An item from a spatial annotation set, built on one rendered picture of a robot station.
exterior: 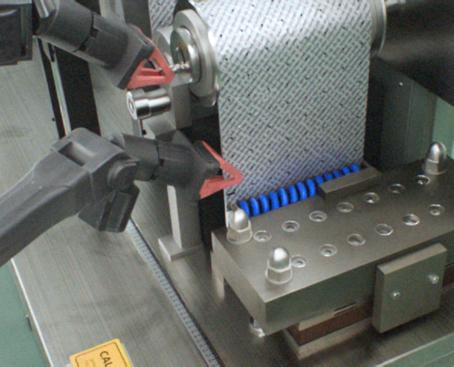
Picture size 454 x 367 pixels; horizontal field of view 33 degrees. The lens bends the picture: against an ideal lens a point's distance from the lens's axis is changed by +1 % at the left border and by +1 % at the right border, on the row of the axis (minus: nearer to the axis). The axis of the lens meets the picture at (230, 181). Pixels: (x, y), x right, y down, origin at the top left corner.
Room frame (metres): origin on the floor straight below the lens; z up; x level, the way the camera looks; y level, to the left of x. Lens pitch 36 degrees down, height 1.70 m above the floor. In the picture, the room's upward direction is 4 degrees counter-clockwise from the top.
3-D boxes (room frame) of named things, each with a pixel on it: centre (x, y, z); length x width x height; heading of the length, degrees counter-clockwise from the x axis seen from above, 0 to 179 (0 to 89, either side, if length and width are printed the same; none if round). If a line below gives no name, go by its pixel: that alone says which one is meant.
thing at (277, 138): (0.92, -0.10, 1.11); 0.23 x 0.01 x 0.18; 114
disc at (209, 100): (0.92, 0.04, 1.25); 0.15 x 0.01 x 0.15; 24
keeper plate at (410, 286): (0.75, -0.23, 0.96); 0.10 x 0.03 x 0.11; 114
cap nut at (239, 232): (0.80, -0.01, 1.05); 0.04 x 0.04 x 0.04
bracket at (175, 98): (0.94, 0.09, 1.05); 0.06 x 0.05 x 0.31; 114
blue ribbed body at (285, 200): (0.90, -0.11, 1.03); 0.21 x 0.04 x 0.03; 114
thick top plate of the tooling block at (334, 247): (0.82, -0.18, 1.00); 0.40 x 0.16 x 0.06; 114
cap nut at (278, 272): (0.72, -0.06, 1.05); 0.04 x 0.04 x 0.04
